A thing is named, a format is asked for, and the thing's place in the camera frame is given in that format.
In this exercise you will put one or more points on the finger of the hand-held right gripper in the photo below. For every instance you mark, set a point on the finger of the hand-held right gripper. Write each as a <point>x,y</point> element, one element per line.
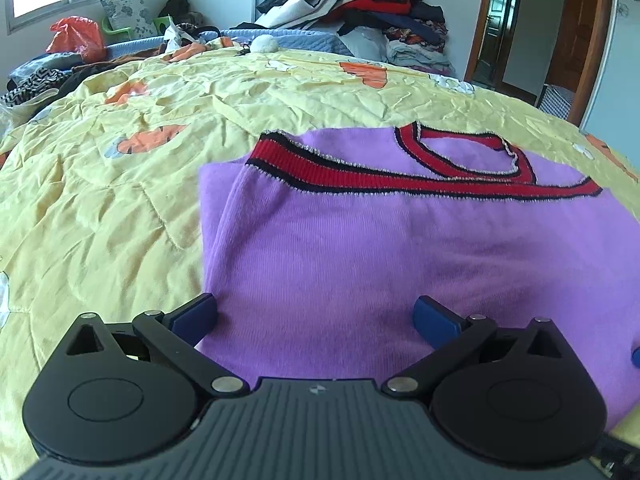
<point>636,356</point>

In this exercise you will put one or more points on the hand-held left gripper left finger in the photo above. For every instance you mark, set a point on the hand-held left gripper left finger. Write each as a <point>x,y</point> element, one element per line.
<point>195,319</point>

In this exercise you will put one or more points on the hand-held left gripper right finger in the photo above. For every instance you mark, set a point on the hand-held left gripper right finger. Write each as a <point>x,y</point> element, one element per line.
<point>435,321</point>

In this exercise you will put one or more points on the purple sweater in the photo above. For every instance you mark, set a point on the purple sweater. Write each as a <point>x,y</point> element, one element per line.
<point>375,240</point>

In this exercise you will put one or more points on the dark clothes heap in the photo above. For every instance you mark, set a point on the dark clothes heap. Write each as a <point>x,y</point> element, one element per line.
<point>75,67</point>

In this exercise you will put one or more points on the pile of clothes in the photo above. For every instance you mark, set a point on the pile of clothes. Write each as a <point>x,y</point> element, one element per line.
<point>360,5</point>

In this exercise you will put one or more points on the yellow printed bedsheet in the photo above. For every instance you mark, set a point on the yellow printed bedsheet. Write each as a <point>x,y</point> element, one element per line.
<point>125,200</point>

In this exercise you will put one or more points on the checked basket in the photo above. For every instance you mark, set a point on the checked basket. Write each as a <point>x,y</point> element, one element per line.
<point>556,101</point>

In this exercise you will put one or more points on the white fluffy ball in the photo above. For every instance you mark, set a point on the white fluffy ball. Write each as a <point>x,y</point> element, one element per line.
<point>264,45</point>

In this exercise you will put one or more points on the black white patterned cloth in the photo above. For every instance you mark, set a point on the black white patterned cloth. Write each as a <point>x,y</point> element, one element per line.
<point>27,87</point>

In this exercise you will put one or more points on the green plastic chair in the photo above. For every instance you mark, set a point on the green plastic chair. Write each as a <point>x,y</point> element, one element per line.
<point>162,25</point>

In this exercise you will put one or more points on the blue quilted blanket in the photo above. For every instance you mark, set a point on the blue quilted blanket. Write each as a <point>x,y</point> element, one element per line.
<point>300,40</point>

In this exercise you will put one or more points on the orange plastic bag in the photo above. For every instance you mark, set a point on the orange plastic bag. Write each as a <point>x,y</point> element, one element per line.
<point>77,37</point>

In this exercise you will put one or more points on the dark bag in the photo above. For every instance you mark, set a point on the dark bag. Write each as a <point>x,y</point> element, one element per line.
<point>177,10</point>

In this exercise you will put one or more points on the floral pillow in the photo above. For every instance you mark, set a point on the floral pillow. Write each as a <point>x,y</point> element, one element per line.
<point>127,12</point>

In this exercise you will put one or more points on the wooden door frame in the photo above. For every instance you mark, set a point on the wooden door frame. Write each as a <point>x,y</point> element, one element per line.
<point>592,35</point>

